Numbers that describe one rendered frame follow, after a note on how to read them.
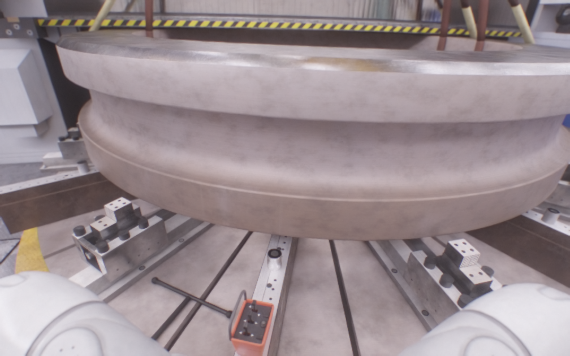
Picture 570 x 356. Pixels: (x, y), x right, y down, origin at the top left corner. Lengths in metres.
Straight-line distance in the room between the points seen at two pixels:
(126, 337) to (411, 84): 1.25
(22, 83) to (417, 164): 4.37
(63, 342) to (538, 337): 0.58
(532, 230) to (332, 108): 1.95
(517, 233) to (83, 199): 3.60
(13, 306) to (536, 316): 0.72
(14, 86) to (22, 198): 1.98
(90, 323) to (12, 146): 5.22
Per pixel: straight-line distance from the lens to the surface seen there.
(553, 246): 2.81
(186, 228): 2.49
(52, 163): 4.27
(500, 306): 0.55
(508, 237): 2.88
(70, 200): 3.13
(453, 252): 1.87
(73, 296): 0.54
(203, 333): 1.93
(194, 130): 1.70
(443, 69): 1.43
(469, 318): 0.51
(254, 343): 1.28
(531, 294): 0.59
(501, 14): 5.97
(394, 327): 2.04
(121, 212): 2.12
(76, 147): 3.99
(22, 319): 0.54
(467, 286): 1.86
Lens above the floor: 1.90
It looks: 29 degrees down
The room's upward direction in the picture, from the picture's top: 2 degrees clockwise
